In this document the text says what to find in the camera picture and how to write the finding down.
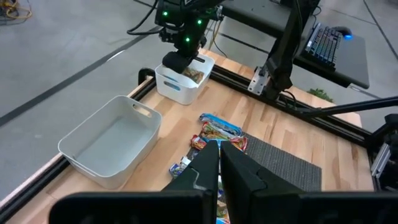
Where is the dark grey desk top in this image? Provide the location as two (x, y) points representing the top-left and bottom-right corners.
(217, 0), (312, 40)

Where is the black aluminium support frame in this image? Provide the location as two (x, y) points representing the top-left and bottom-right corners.
(203, 55), (398, 191)

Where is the backlit computer keyboard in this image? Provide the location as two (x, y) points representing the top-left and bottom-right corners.
(304, 23), (343, 68)

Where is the green artificial plant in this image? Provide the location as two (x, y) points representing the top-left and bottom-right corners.
(307, 88), (336, 103)

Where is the black keyboard tray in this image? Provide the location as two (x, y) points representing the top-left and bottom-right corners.
(294, 21), (371, 90)

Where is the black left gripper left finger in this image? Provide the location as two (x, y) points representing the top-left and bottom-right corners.
(162, 139), (220, 224)

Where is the grey plastic bin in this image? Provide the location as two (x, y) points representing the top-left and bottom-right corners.
(57, 95), (163, 190)

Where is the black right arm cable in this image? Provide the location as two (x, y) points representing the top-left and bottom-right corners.
(126, 0), (165, 35)

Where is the white plastic bin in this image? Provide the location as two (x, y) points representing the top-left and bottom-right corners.
(154, 53), (216, 106)

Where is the black computer mouse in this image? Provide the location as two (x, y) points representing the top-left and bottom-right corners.
(331, 26), (354, 41)

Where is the grey woven placemat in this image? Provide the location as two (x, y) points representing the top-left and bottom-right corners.
(186, 132), (323, 192)

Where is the black diagonal strut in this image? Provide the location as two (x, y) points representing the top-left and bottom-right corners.
(301, 95), (398, 118)

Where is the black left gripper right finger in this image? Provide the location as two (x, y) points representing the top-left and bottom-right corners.
(220, 141), (307, 224)

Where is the yellow coiled cable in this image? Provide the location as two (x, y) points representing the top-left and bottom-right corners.
(0, 0), (33, 20)

